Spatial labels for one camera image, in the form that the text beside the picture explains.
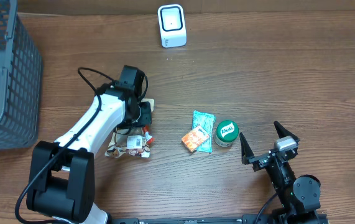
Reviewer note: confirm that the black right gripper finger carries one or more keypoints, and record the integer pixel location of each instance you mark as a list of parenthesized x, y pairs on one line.
[(247, 154), (282, 132)]

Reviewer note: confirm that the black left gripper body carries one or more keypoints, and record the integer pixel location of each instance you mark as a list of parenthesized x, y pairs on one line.
[(146, 115)]

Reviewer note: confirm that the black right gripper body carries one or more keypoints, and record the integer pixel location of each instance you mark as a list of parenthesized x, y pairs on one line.
[(266, 156)]

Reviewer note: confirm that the green lid jar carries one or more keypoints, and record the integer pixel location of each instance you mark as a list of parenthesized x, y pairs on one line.
[(226, 133)]

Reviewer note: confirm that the orange small box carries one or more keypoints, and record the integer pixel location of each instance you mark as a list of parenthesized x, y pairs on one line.
[(195, 138)]

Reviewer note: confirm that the teal wipes packet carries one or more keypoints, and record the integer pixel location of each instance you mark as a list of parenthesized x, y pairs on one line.
[(206, 121)]

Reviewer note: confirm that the brown snack pouch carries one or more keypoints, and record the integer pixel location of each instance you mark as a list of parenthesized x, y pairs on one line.
[(129, 141)]

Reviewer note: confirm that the red stick sachet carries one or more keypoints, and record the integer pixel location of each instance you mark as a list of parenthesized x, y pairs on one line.
[(147, 134)]

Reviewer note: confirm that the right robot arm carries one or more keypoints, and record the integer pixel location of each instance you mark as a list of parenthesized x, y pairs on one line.
[(296, 199)]

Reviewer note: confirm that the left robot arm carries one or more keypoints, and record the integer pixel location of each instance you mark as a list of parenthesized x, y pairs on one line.
[(62, 173)]

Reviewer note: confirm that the white barcode scanner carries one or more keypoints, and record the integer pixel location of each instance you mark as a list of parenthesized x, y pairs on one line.
[(172, 27)]

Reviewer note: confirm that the grey plastic mesh basket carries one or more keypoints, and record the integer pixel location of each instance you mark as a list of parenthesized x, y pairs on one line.
[(21, 69)]

